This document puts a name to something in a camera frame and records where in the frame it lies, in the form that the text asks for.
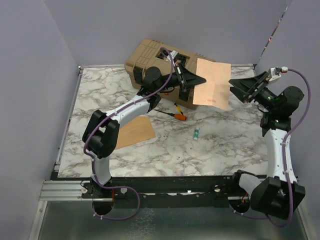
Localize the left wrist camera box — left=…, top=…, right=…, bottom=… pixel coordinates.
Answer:
left=166, top=50, right=180, bottom=63

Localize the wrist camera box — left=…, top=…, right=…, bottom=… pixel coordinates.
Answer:
left=166, top=50, right=180, bottom=63
left=267, top=66, right=289, bottom=83

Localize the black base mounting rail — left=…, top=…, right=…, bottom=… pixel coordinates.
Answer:
left=50, top=173, right=250, bottom=214

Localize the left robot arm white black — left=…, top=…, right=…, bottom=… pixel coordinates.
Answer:
left=82, top=63, right=206, bottom=198

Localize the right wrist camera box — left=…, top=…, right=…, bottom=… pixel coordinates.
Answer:
left=267, top=66, right=289, bottom=83

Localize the yellow black small tool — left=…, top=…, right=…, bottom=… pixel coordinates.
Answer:
left=174, top=103, right=184, bottom=116

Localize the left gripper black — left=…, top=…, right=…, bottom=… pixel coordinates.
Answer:
left=155, top=62, right=206, bottom=94

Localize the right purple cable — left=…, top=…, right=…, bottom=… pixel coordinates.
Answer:
left=229, top=68, right=312, bottom=228

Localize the tan plastic toolbox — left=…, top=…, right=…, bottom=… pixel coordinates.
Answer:
left=124, top=38, right=214, bottom=110

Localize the brown paper envelope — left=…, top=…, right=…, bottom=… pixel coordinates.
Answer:
left=115, top=116, right=156, bottom=150

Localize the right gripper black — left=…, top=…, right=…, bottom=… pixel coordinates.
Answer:
left=228, top=71, right=278, bottom=112

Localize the orange handled screwdriver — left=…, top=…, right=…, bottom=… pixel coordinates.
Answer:
left=155, top=109, right=187, bottom=121

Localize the green white glue stick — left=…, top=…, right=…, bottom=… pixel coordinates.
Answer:
left=193, top=127, right=200, bottom=140

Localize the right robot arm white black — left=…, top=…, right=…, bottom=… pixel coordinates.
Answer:
left=229, top=67, right=306, bottom=221

